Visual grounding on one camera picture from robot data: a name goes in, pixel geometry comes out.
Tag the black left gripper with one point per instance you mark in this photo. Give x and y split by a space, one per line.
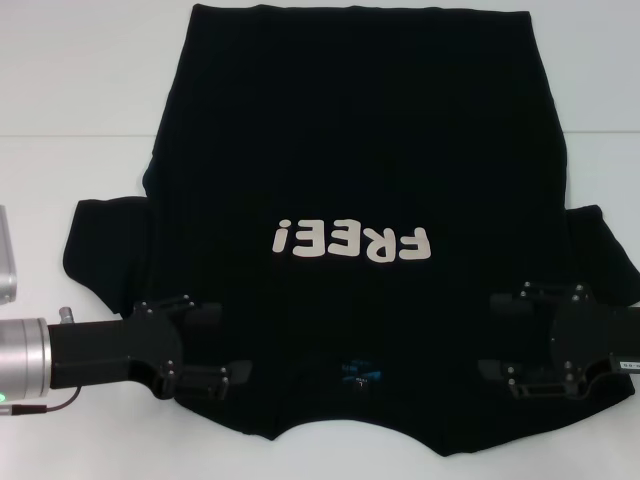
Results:
115 350

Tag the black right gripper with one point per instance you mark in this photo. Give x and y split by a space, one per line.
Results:
590 340

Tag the black shirt with FREE print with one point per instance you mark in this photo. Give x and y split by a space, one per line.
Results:
350 150

